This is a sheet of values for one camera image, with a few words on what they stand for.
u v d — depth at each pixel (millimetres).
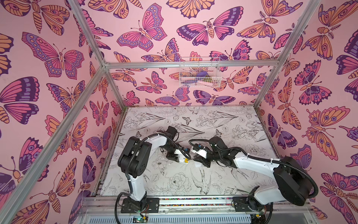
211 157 723
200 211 730
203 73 948
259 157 524
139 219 721
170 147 796
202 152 732
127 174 495
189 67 961
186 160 892
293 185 422
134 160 492
